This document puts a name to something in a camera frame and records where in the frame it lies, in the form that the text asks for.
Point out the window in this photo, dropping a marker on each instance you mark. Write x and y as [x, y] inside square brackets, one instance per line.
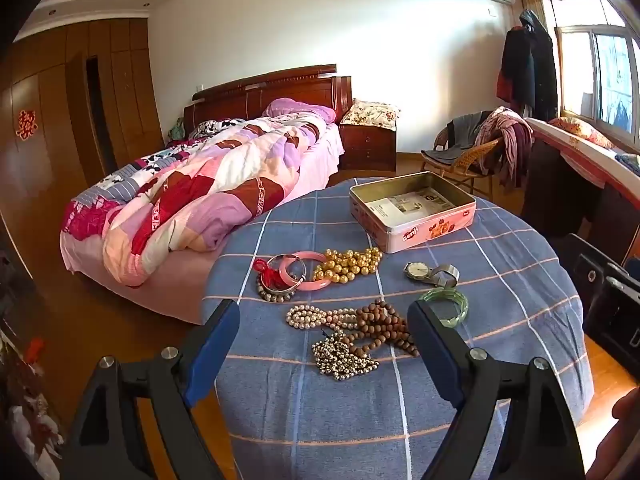
[610, 75]

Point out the floral pillow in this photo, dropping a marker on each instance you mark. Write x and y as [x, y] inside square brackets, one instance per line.
[370, 112]

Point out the wooden nightstand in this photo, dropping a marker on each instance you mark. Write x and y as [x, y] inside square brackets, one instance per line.
[367, 147]

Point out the grey garment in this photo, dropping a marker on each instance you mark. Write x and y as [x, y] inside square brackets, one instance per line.
[465, 130]

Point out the person's right hand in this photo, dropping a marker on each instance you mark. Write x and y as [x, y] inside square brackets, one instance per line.
[627, 407]

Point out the printed paper sheet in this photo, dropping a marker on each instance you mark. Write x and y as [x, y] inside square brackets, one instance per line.
[400, 205]

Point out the pink and maroon clothes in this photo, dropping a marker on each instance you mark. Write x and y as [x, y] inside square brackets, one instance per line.
[510, 140]

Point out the patchwork quilt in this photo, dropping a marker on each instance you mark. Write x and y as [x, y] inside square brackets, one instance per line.
[200, 185]

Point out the green bag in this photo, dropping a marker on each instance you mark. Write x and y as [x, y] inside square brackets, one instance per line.
[176, 130]

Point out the round table with blue cloth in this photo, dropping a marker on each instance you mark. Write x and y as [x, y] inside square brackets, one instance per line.
[500, 270]

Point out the pink tin box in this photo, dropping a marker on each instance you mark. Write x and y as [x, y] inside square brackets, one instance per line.
[425, 232]

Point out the pink pillow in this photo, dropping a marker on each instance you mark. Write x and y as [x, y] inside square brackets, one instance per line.
[295, 107]

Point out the wooden bed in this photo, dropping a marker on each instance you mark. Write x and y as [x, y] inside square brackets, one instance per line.
[310, 90]

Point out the blue folded cloth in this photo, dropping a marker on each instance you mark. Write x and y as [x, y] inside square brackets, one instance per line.
[630, 162]

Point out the thin silver bangle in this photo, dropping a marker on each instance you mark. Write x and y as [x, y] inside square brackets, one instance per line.
[277, 290]

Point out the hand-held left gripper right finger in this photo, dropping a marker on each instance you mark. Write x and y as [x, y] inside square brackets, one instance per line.
[435, 350]

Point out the hanging dark coats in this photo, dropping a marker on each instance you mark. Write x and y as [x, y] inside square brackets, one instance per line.
[530, 65]

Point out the wicker chair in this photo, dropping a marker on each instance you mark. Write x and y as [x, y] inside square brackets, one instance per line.
[465, 165]

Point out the red floral cushion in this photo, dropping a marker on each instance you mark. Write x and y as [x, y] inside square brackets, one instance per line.
[580, 130]

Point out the pink bangle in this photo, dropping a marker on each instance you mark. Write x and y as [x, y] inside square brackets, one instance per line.
[320, 286]

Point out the dark wooden desk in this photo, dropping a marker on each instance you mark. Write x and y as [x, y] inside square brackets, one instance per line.
[555, 195]

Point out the green jade bangle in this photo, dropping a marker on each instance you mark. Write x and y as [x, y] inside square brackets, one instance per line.
[450, 291]

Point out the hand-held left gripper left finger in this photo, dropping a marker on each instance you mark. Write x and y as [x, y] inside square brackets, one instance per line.
[220, 350]

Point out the white and red mat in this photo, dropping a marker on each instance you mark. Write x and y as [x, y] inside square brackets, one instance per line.
[580, 157]

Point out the silver wristwatch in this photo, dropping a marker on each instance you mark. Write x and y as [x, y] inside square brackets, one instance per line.
[415, 271]

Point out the wooden wardrobe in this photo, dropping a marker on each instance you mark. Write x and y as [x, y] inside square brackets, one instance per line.
[50, 170]

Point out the red paper decoration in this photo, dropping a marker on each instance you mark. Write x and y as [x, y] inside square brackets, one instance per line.
[26, 124]

